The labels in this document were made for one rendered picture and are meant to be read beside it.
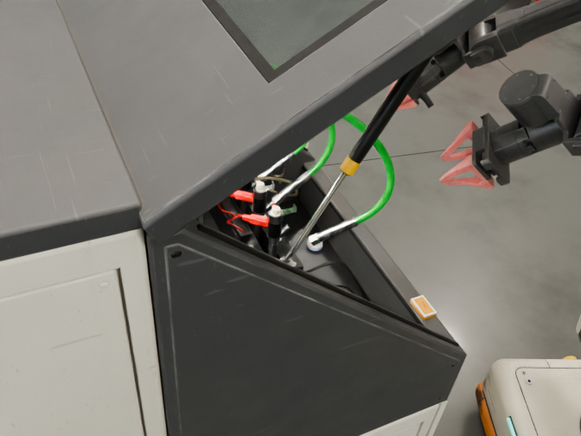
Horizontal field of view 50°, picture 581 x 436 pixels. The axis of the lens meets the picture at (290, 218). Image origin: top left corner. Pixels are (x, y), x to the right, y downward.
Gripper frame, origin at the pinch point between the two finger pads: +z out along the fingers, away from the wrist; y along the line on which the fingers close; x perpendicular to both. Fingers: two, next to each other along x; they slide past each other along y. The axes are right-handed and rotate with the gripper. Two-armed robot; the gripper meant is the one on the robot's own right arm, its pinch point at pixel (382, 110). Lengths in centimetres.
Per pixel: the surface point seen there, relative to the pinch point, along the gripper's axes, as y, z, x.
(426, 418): -35, 29, 47
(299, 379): 10, 29, 55
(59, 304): 53, 29, 62
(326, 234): 6.8, 18.5, 28.3
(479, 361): -132, 38, -12
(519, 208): -172, -3, -95
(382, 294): -21.8, 23.3, 24.3
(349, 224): 6.1, 13.8, 29.0
